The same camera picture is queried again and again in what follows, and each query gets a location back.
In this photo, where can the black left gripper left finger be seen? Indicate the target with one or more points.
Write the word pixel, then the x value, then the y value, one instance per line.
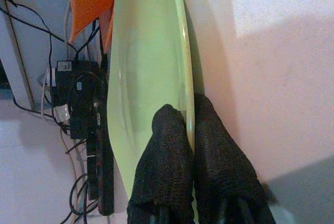
pixel 164 171

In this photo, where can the light green plate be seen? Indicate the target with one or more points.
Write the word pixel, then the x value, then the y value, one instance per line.
pixel 151 51

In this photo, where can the black labelled power brick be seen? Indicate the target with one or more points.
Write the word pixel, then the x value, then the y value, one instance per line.
pixel 83 85

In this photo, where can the black power strip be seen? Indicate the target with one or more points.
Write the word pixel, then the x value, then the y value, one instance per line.
pixel 104 169

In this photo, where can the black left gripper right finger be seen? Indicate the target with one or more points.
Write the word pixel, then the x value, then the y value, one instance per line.
pixel 221 171

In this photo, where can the orange plate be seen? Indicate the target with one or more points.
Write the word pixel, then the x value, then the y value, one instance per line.
pixel 108 33

